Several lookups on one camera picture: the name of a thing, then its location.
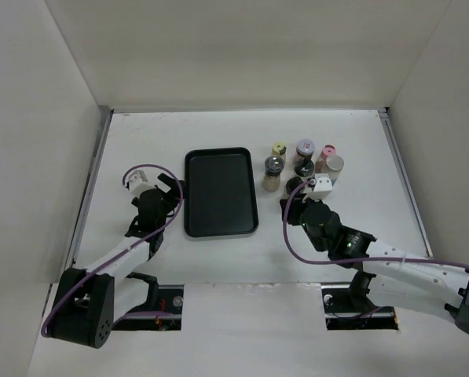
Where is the black cap sauce bottle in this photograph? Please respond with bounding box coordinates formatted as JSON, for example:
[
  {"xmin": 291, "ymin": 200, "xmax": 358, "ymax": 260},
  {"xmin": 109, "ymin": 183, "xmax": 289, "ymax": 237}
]
[
  {"xmin": 282, "ymin": 176, "xmax": 308, "ymax": 199},
  {"xmin": 294, "ymin": 159, "xmax": 314, "ymax": 179}
]

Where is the white lid blue band bottle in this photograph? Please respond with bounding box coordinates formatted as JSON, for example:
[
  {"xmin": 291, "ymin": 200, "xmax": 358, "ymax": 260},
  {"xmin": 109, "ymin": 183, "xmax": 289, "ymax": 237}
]
[{"xmin": 317, "ymin": 155, "xmax": 344, "ymax": 185}]

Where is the pink lid spice bottle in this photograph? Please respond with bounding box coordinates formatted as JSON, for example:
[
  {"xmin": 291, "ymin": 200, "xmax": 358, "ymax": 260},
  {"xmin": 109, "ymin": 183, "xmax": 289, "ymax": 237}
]
[{"xmin": 318, "ymin": 145, "xmax": 336, "ymax": 161}]

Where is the clear dome lid spice bottle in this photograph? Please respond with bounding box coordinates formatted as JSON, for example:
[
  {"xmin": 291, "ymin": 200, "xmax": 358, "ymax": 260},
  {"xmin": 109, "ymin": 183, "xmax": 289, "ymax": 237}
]
[{"xmin": 262, "ymin": 156, "xmax": 284, "ymax": 192}]

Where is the grey lid red label jar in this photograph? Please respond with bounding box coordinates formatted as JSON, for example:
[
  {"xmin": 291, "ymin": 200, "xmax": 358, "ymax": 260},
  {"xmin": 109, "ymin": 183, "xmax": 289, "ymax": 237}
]
[{"xmin": 294, "ymin": 138, "xmax": 315, "ymax": 163}]

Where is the yellow lid spice bottle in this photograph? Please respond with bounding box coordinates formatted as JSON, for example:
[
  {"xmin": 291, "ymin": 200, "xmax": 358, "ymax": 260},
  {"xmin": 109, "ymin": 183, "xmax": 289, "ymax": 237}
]
[{"xmin": 271, "ymin": 141, "xmax": 287, "ymax": 161}]

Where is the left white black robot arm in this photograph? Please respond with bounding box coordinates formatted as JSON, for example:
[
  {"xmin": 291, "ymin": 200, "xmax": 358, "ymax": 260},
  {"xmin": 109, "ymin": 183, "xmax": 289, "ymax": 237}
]
[{"xmin": 41, "ymin": 170, "xmax": 185, "ymax": 349}]

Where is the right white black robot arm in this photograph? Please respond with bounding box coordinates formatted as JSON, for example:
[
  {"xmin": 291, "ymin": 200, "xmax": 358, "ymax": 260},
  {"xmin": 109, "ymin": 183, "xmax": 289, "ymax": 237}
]
[{"xmin": 280, "ymin": 196, "xmax": 469, "ymax": 335}]

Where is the black rectangular plastic tray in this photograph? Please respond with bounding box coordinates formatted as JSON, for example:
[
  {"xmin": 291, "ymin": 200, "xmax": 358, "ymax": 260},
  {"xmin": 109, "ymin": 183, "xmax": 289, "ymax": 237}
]
[{"xmin": 184, "ymin": 147, "xmax": 259, "ymax": 238}]

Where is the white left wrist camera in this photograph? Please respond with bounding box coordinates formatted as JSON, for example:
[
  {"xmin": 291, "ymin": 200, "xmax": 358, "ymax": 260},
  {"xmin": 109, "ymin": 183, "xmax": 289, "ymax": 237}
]
[{"xmin": 126, "ymin": 170, "xmax": 151, "ymax": 198}]

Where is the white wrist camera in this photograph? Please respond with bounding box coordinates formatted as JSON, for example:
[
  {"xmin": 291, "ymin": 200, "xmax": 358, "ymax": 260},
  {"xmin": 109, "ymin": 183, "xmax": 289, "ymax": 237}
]
[
  {"xmin": 310, "ymin": 173, "xmax": 333, "ymax": 200},
  {"xmin": 126, "ymin": 170, "xmax": 151, "ymax": 198}
]

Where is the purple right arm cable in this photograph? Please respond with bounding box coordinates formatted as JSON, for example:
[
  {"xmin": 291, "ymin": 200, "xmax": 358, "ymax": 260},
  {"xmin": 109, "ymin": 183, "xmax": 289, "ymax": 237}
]
[{"xmin": 282, "ymin": 178, "xmax": 469, "ymax": 272}]

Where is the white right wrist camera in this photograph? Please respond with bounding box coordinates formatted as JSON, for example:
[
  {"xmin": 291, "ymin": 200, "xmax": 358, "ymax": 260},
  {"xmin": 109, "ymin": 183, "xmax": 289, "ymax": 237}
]
[{"xmin": 310, "ymin": 173, "xmax": 333, "ymax": 200}]

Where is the left metal table rail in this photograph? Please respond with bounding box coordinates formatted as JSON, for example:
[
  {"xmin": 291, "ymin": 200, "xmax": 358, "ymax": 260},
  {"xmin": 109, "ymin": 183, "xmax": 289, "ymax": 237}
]
[{"xmin": 60, "ymin": 105, "xmax": 114, "ymax": 272}]

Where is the metal table rail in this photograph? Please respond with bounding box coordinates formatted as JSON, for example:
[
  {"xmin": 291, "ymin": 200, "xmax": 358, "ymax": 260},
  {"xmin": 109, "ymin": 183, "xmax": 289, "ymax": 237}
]
[
  {"xmin": 377, "ymin": 108, "xmax": 434, "ymax": 257},
  {"xmin": 60, "ymin": 105, "xmax": 114, "ymax": 272}
]

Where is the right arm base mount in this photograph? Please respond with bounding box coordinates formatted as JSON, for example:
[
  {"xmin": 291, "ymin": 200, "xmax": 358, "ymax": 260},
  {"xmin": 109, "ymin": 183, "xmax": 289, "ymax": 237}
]
[{"xmin": 321, "ymin": 283, "xmax": 398, "ymax": 331}]

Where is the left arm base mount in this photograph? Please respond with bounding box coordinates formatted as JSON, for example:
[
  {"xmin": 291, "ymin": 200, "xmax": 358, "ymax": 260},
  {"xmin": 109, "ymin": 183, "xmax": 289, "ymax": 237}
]
[{"xmin": 114, "ymin": 285, "xmax": 185, "ymax": 331}]

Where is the right metal table rail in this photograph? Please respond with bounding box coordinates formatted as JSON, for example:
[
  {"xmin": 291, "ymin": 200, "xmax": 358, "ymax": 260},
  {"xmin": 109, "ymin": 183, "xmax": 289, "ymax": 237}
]
[{"xmin": 377, "ymin": 108, "xmax": 434, "ymax": 257}]

